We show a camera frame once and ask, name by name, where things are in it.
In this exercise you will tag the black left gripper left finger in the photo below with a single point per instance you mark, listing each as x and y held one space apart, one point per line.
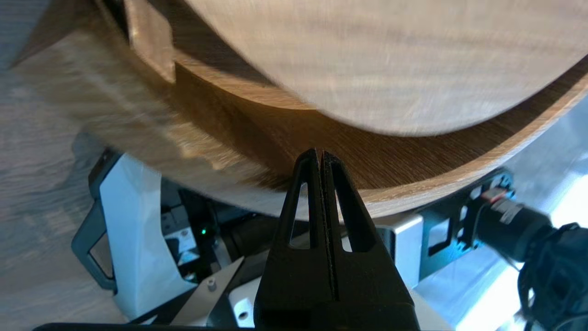
298 276

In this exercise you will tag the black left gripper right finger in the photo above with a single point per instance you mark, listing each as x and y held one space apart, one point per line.
367 276

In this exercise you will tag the white robot chassis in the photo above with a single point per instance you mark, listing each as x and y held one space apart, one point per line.
133 239

